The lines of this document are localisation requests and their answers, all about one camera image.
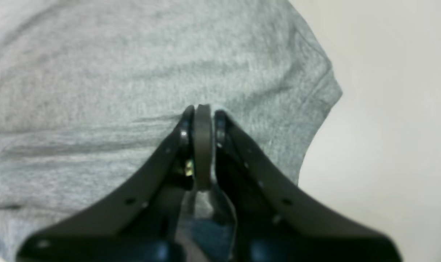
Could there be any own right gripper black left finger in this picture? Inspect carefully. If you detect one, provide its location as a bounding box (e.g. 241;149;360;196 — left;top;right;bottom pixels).
16;106;195;262

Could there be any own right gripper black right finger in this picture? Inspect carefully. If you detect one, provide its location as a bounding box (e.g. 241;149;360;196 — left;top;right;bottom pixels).
214;111;402;262

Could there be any grey T-shirt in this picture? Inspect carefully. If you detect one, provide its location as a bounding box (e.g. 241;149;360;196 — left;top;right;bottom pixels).
0;0;342;261

